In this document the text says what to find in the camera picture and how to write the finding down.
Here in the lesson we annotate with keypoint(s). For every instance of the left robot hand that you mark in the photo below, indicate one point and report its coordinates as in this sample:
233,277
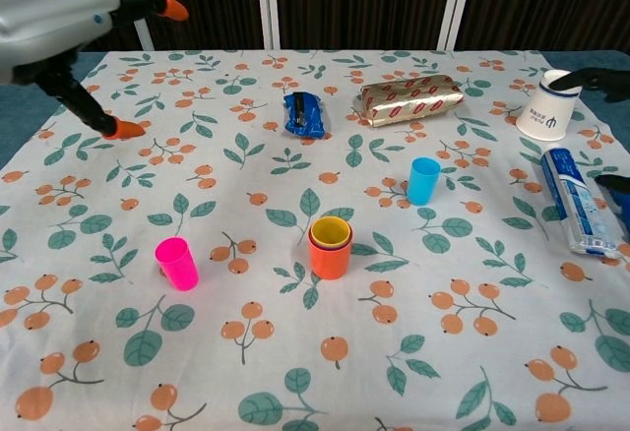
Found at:
49,18

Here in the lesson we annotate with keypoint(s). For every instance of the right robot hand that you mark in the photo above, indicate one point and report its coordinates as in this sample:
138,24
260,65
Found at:
590,79

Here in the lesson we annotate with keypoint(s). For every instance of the light blue plastic cup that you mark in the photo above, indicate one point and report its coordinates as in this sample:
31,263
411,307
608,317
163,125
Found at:
422,187

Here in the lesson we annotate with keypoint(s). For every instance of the pink plastic cup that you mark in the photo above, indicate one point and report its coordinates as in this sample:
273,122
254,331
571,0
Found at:
179,271

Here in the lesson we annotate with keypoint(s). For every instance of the yellow plastic cup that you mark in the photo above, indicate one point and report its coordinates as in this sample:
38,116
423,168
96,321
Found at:
331,231

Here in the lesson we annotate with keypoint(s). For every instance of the white paper cup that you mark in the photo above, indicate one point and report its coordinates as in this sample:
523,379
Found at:
544,116

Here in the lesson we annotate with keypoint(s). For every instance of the large orange plastic cup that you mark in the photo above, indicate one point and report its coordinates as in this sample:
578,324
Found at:
330,266

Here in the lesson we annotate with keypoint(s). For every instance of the white blue toothpaste tube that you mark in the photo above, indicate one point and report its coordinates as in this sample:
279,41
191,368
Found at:
576,200

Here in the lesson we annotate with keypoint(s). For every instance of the gold red-print wrapped package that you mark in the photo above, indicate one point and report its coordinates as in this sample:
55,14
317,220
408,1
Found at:
408,101

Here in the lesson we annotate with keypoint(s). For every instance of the floral print tablecloth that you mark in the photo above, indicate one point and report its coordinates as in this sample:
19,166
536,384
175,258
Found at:
275,327

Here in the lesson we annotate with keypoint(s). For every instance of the white partition post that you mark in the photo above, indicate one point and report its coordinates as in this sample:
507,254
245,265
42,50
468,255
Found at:
143,40
455,8
273,32

